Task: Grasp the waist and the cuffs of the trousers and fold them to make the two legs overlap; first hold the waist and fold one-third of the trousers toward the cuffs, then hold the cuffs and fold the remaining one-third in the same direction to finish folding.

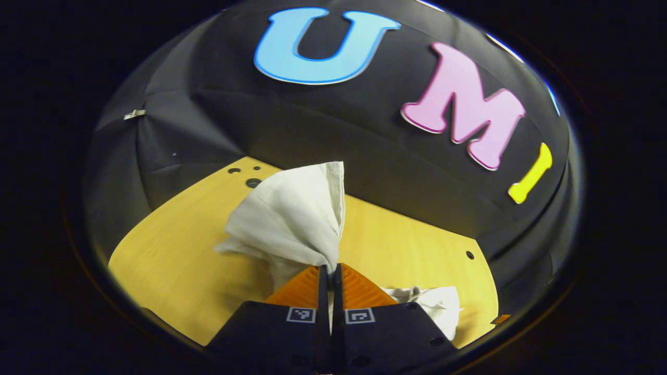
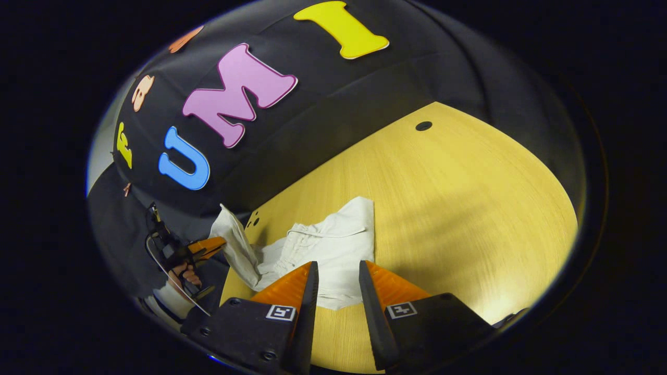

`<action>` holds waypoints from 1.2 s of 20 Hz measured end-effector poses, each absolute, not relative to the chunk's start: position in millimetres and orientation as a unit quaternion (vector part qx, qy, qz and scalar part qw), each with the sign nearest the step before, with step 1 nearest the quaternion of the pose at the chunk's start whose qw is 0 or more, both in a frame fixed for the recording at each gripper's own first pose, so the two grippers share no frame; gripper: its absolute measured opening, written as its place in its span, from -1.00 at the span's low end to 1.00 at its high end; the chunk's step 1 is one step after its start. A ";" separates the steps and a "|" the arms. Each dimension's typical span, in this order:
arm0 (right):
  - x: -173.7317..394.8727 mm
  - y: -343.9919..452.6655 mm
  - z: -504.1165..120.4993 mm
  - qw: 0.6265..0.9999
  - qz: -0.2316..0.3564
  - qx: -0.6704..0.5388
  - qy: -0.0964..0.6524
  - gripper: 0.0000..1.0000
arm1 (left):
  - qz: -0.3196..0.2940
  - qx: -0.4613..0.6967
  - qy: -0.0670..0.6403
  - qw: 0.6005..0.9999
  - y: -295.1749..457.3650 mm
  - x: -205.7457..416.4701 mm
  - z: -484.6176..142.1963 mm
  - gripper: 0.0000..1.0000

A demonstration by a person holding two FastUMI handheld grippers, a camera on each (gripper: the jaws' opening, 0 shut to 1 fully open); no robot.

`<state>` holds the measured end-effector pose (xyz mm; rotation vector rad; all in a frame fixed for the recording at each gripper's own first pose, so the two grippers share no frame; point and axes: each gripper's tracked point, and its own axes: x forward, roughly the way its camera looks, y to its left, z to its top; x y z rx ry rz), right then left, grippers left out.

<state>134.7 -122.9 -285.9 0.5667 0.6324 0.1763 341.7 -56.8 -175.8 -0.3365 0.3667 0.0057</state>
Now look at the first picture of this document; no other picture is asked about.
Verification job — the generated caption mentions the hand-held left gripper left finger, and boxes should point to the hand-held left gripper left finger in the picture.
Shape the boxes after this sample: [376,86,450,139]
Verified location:
[206,266,332,373]

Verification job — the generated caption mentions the white jeans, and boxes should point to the white jeans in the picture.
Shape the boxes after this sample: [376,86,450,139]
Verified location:
[215,161,462,342]

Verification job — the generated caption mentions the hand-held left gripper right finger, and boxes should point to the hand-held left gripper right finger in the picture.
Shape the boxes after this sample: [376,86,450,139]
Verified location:
[332,263,459,373]

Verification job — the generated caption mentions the black backdrop cloth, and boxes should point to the black backdrop cloth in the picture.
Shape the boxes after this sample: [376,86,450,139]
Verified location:
[83,0,584,318]

